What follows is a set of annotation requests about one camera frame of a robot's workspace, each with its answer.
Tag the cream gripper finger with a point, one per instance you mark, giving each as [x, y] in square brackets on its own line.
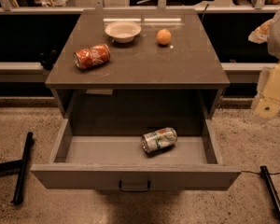
[266, 103]
[260, 35]

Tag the silver green 7up can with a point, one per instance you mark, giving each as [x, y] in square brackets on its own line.
[158, 140]

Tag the grey counter cabinet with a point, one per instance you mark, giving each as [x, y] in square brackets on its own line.
[188, 62]

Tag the red cola can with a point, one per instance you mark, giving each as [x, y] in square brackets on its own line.
[96, 55]

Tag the open grey top drawer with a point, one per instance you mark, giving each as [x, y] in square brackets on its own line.
[99, 144]

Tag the black stand leg right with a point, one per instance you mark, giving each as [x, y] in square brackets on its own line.
[266, 176]

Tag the black stand leg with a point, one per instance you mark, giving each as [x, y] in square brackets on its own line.
[19, 168]
[266, 176]

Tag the orange fruit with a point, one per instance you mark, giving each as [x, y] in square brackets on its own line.
[164, 37]

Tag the white bowl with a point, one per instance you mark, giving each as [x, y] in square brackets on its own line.
[123, 31]

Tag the black clamp object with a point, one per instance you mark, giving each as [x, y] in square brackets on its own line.
[47, 60]

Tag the black stand leg left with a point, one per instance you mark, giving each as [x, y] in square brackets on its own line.
[19, 168]

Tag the black drawer handle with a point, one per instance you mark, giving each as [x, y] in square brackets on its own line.
[134, 187]

